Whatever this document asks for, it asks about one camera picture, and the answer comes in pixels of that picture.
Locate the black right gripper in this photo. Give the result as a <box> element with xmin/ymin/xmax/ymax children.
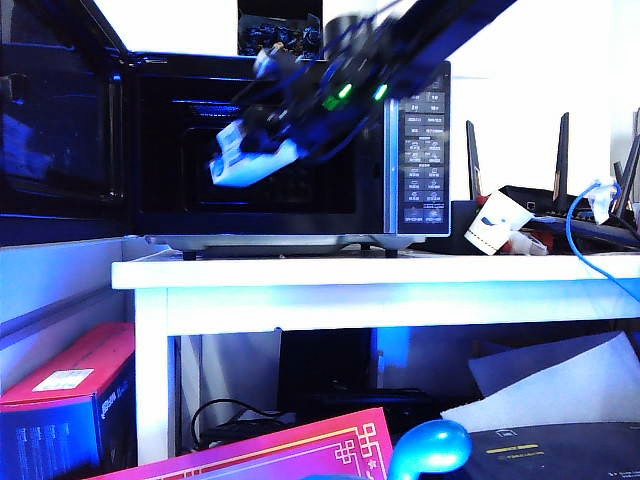
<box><xmin>241</xmin><ymin>56</ymin><xmax>390</xmax><ymax>152</ymax></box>

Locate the black glass microwave door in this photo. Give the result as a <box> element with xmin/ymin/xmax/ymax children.
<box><xmin>0</xmin><ymin>0</ymin><xmax>134</xmax><ymax>246</ymax></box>

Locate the black box of blue flowers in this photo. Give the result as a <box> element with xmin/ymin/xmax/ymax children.
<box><xmin>237</xmin><ymin>0</ymin><xmax>327</xmax><ymax>57</ymax></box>

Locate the black Midea microwave oven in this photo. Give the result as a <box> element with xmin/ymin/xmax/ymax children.
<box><xmin>124</xmin><ymin>52</ymin><xmax>453</xmax><ymax>260</ymax></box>

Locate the magenta box gold pattern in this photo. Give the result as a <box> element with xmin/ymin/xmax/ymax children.
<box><xmin>94</xmin><ymin>407</ymin><xmax>395</xmax><ymax>480</ymax></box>

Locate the black box yellow label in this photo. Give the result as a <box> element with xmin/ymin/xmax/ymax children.
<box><xmin>462</xmin><ymin>422</ymin><xmax>640</xmax><ymax>480</ymax></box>

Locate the white table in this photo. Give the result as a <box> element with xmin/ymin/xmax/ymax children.
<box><xmin>110</xmin><ymin>252</ymin><xmax>640</xmax><ymax>466</ymax></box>

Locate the white paper cup blue print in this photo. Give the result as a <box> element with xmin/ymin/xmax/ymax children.
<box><xmin>463</xmin><ymin>189</ymin><xmax>534</xmax><ymax>258</ymax></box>

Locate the office partition panel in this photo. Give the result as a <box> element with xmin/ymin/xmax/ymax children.
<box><xmin>0</xmin><ymin>237</ymin><xmax>136</xmax><ymax>351</ymax></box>

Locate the black router with antennas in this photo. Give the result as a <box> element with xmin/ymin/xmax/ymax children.
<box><xmin>465</xmin><ymin>109</ymin><xmax>640</xmax><ymax>255</ymax></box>

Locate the red white small pack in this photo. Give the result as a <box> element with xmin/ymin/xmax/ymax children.
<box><xmin>505</xmin><ymin>229</ymin><xmax>556</xmax><ymax>256</ymax></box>

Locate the red and blue carton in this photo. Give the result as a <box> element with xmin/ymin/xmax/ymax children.
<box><xmin>0</xmin><ymin>322</ymin><xmax>137</xmax><ymax>480</ymax></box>

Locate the glossy blue rounded knob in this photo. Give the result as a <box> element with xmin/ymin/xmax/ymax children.
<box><xmin>387</xmin><ymin>418</ymin><xmax>473</xmax><ymax>480</ymax></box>

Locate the white foam sheet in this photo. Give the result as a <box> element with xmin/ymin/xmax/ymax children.
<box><xmin>441</xmin><ymin>329</ymin><xmax>640</xmax><ymax>434</ymax></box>

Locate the thin black cable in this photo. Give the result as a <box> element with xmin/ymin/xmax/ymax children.
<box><xmin>191</xmin><ymin>398</ymin><xmax>297</xmax><ymax>451</ymax></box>

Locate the blue network cable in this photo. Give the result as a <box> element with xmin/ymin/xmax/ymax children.
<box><xmin>565</xmin><ymin>180</ymin><xmax>640</xmax><ymax>304</ymax></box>

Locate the white cable tag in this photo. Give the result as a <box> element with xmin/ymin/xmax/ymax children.
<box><xmin>589</xmin><ymin>177</ymin><xmax>622</xmax><ymax>224</ymax></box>

